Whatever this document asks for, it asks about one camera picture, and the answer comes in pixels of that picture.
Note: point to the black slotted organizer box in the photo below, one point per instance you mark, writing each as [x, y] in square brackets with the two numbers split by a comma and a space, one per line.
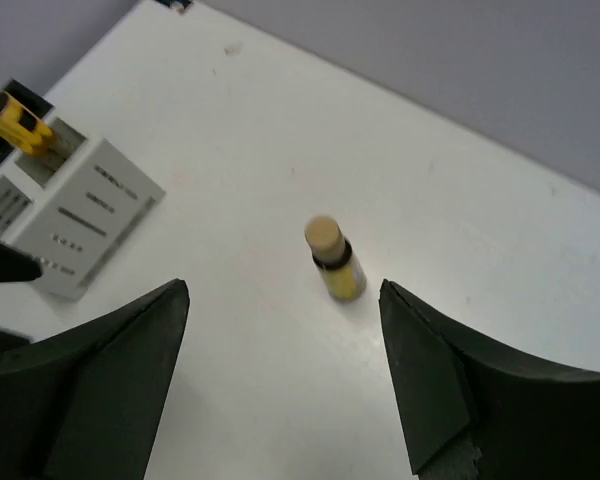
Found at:
[36, 103]

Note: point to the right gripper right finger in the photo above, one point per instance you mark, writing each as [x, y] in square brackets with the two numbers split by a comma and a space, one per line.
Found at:
[472, 407]

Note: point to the blue label left corner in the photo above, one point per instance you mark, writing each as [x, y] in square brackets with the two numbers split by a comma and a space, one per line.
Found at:
[179, 6]

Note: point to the yellow spice jar black lid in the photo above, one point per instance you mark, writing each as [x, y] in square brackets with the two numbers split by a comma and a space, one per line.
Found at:
[22, 129]

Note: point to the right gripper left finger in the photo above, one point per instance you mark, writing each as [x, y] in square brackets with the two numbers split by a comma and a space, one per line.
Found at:
[87, 402]

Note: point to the white slotted organizer box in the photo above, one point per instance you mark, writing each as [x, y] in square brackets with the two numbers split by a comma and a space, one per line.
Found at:
[73, 215]

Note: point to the small brown bottle tan cap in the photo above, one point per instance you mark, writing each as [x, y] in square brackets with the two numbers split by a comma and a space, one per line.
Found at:
[334, 258]

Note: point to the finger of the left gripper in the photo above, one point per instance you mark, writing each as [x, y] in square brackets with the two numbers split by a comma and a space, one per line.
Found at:
[16, 266]

